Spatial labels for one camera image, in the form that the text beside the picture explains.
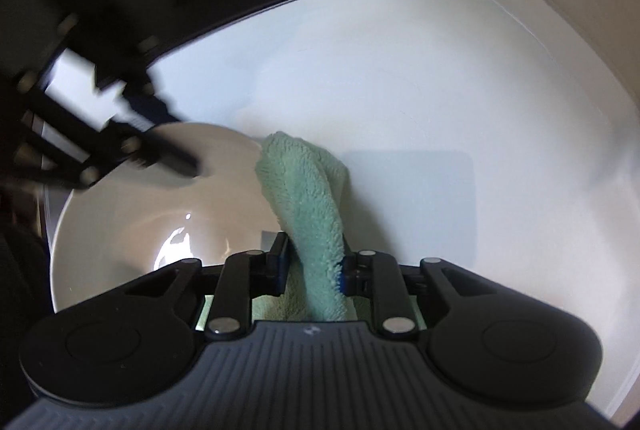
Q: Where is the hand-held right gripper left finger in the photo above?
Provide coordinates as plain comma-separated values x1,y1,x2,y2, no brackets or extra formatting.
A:
125,232,291,342

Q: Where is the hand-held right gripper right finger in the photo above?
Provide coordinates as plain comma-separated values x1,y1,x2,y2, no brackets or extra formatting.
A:
340,250,506,339

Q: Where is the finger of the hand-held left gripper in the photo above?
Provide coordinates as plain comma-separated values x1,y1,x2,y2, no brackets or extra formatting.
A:
10,75,202,189
42,0,183,131

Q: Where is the green microfibre cloth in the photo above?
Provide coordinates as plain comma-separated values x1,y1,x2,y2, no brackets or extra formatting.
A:
197,132,426,323

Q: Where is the white patterned bowl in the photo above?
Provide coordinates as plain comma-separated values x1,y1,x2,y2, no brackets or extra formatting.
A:
50,122,283,316

